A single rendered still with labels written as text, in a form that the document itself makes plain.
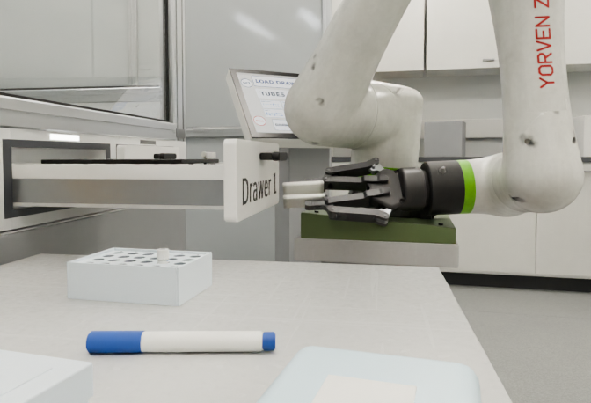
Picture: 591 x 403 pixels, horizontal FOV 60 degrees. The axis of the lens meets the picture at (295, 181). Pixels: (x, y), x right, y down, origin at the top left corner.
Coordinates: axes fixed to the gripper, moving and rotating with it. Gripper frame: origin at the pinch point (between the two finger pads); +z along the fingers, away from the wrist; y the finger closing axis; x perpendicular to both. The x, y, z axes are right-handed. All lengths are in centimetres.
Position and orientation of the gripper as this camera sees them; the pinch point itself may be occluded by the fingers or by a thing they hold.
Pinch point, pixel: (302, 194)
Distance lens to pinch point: 87.5
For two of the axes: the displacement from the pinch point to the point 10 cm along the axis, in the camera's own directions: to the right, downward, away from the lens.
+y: -0.3, -7.9, 6.1
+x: -0.3, -6.1, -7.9
